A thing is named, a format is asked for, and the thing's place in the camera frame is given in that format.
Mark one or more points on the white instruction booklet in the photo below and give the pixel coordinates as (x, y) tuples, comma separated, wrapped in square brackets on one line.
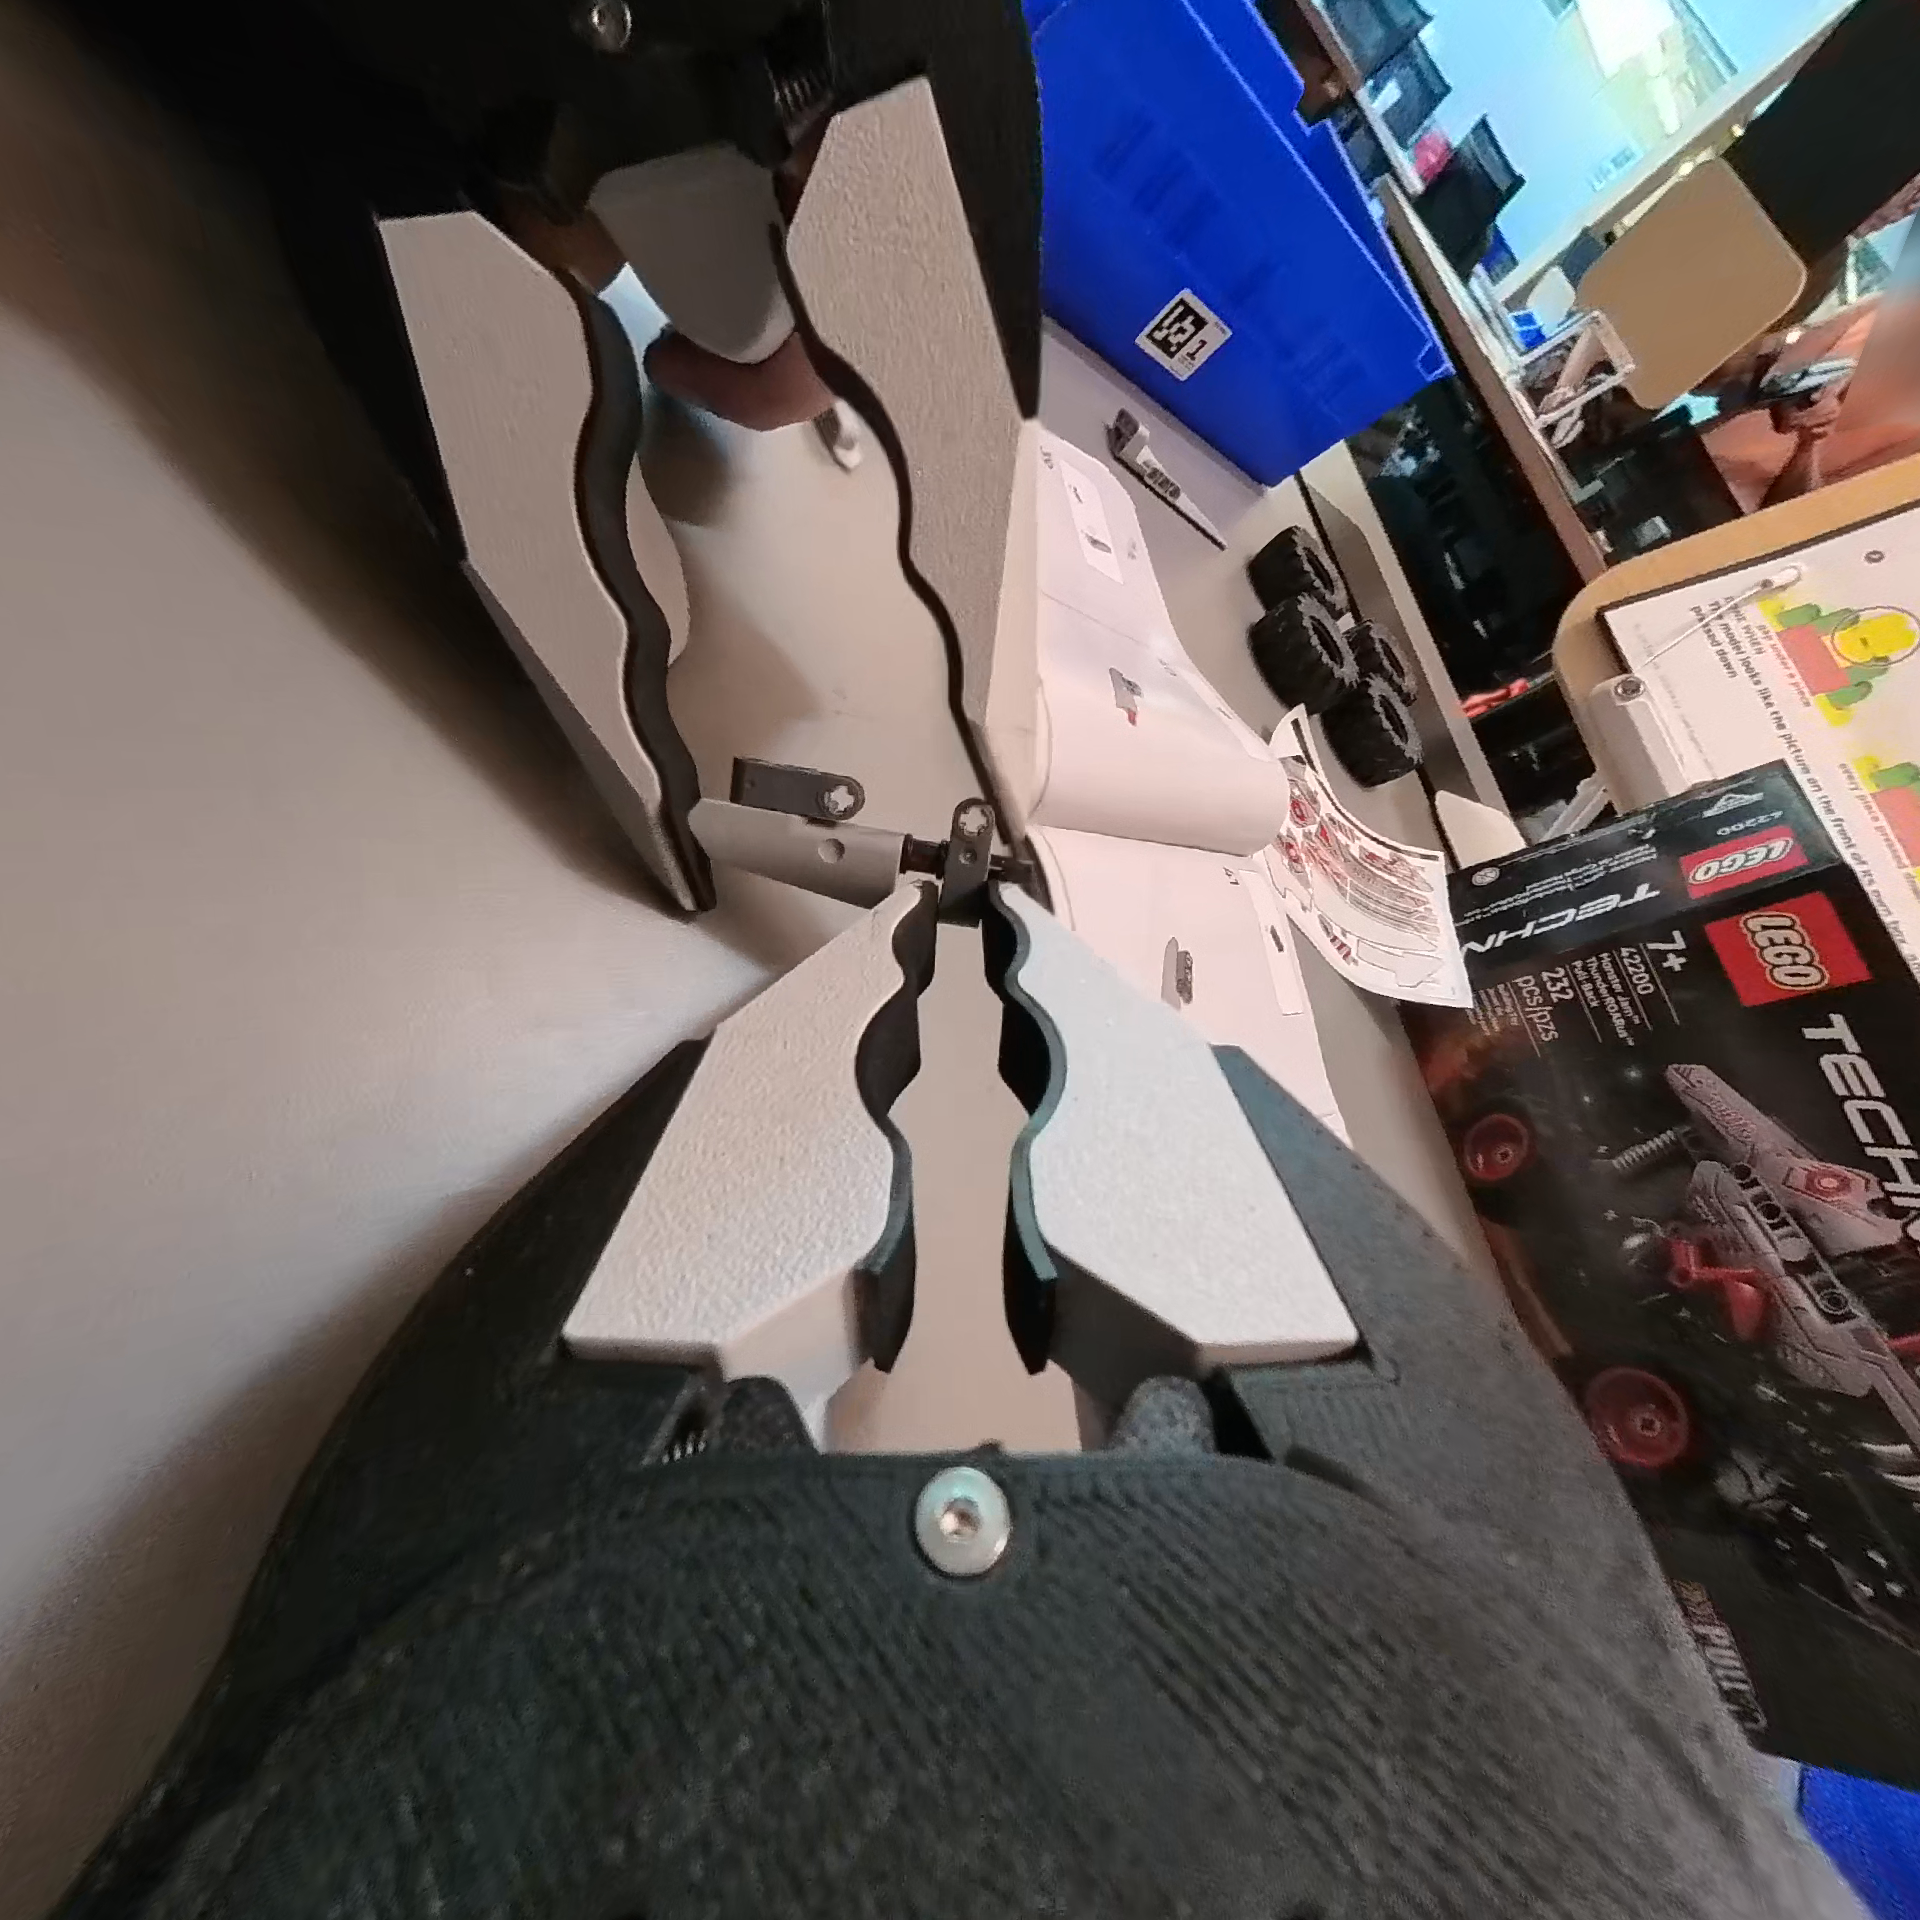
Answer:
[(1141, 661)]

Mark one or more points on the clear acrylic stand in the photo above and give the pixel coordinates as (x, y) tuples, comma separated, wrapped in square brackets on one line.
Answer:
[(1568, 368)]

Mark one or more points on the sticker sheet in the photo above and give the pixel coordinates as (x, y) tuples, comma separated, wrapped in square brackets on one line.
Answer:
[(1373, 884)]

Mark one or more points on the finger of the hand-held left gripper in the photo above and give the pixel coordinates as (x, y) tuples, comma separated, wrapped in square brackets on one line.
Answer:
[(932, 360), (510, 435)]

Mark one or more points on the grey toy cylinder assembly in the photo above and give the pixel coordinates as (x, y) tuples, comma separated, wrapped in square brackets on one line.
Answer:
[(796, 858)]

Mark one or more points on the grey blade toy piece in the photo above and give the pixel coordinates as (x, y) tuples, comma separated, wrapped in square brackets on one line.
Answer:
[(1172, 480)]

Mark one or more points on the grey desk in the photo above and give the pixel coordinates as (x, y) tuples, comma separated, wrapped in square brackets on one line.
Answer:
[(225, 1049)]

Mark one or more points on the beige chair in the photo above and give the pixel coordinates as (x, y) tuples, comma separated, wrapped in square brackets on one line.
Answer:
[(1687, 276)]

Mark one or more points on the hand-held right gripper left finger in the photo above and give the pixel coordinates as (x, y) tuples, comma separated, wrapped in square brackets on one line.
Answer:
[(721, 1185)]

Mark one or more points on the black toy tyre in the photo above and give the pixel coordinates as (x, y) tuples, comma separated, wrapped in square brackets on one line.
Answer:
[(1300, 568), (1375, 731), (1301, 644), (1384, 657)]

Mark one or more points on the person's left hand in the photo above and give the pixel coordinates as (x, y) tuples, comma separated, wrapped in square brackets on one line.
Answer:
[(744, 387)]

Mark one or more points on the blue bin with square tag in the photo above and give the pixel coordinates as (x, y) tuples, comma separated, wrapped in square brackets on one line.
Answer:
[(1215, 224)]

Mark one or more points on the printed instruction sheet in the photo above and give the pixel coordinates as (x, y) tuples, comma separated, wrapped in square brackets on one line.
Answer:
[(1786, 704)]

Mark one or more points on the wooden display board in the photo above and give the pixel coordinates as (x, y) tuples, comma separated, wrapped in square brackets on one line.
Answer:
[(1576, 661)]

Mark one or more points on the black toy set box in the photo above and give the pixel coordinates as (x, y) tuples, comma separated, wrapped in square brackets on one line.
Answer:
[(1680, 1200)]

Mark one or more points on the small grey toy pin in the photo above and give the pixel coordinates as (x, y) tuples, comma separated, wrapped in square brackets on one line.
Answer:
[(844, 438)]

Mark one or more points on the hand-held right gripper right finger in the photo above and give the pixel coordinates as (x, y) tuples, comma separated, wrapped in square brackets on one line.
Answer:
[(1185, 1185)]

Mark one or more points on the blue container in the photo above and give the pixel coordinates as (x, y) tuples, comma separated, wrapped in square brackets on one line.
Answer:
[(1869, 1852)]

